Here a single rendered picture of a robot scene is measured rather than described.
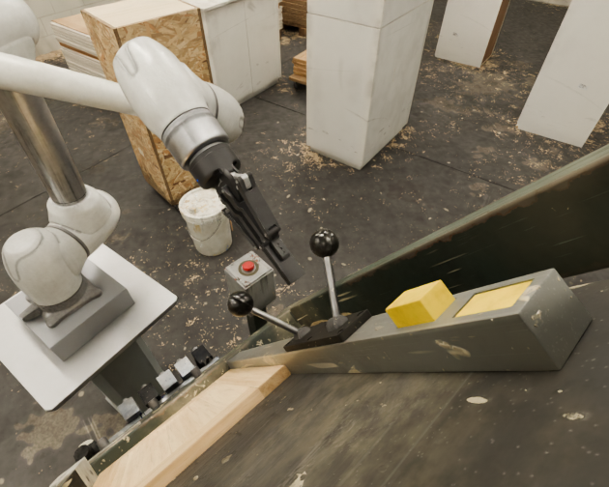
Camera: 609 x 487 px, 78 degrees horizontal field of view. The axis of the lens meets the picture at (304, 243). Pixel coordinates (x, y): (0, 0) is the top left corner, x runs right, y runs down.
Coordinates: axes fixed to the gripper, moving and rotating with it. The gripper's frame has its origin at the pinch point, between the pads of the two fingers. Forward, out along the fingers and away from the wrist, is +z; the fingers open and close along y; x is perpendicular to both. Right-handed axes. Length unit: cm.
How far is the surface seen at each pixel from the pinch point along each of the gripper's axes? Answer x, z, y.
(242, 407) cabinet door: 16.2, 14.3, 8.2
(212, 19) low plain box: -163, -209, 197
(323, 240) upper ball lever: 0.1, 1.2, -13.7
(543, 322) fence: 5.7, 13.1, -38.1
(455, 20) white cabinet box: -441, -123, 193
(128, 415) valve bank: 34, 8, 75
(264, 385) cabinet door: 11.6, 14.0, 8.2
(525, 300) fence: 5.6, 11.5, -37.9
